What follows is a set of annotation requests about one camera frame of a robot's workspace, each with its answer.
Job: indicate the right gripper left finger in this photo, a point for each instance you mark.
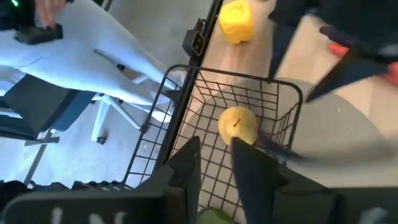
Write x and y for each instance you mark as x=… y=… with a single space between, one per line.
x=174 y=199

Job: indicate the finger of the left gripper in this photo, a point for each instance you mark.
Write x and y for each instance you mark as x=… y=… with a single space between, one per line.
x=283 y=46
x=348 y=74

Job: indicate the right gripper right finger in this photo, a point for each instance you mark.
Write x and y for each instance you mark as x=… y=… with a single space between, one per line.
x=258 y=193

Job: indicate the orange carrot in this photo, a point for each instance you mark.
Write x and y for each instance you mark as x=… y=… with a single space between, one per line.
x=339 y=49

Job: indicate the green avocado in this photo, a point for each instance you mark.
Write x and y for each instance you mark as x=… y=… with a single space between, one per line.
x=214 y=217

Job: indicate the yellow bell pepper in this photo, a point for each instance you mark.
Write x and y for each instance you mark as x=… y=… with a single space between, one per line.
x=236 y=21

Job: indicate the person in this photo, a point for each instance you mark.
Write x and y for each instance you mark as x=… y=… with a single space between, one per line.
x=77 y=62

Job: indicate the office chair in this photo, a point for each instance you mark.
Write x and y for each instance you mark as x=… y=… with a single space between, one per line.
x=31 y=105

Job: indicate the person's hand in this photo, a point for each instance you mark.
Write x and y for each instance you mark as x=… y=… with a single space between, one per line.
x=46 y=11

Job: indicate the small black table camera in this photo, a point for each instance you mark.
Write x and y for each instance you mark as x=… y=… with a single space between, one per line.
x=194 y=42

